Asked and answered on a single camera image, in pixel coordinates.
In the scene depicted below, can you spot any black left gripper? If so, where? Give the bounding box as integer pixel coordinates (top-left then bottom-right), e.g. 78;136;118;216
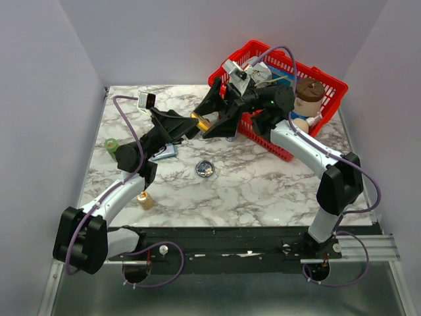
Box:
139;107;209;161

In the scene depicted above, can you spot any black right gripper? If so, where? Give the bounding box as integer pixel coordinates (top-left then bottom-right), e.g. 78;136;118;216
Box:
191;76;264;138

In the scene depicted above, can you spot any round yellow pill container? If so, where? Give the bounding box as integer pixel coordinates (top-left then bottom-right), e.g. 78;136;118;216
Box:
190;112;212;132

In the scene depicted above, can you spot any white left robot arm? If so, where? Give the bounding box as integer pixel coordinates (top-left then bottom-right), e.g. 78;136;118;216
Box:
53;108;199;275

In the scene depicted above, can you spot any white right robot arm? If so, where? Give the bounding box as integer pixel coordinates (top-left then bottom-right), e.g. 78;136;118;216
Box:
194;78;363;258

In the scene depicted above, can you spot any rectangular light blue pill box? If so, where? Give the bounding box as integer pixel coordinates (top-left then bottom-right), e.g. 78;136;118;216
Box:
151;144;178;161

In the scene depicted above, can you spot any round dark blue pill container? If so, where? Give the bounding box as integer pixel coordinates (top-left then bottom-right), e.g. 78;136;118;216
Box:
195;160;214;178

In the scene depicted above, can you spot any grey patterned snack bag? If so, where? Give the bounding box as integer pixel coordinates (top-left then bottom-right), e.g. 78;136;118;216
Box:
241;56;272;88

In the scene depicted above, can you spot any green lidded dark jar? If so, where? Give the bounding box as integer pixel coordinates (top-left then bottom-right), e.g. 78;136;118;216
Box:
103;138;119;161

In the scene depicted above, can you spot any blue box in basket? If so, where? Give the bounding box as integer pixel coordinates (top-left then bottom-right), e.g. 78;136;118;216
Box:
266;64;299;88

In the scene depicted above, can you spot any amber pill bottle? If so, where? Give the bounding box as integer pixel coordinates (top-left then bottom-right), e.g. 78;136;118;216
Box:
136;191;154;210

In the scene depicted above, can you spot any cream round bottle with pump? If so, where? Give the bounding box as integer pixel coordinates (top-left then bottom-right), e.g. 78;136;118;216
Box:
291;112;322;134

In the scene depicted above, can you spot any brown lidded paper cup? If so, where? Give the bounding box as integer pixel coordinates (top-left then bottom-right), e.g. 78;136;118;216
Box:
293;77;325;117

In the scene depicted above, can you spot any red plastic shopping basket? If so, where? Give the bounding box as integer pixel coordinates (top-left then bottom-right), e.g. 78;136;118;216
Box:
207;39;349;163

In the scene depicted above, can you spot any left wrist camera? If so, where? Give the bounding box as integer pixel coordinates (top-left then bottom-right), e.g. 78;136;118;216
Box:
137;92;156;110

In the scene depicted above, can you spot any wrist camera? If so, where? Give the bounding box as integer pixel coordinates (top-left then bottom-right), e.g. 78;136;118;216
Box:
137;92;156;110
222;59;251;96

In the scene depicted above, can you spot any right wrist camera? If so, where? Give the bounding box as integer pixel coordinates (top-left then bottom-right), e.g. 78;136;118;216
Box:
222;59;251;96

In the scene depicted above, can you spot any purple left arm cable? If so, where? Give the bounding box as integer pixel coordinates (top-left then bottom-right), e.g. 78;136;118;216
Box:
64;95;186;290

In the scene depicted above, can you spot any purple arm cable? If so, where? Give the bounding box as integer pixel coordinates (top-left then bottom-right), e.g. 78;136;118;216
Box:
251;45;382;288
64;95;186;290

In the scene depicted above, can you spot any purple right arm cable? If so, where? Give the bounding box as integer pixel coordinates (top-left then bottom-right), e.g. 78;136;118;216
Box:
251;45;382;288

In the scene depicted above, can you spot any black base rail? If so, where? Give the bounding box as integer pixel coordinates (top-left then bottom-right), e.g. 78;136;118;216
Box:
67;225;362;276

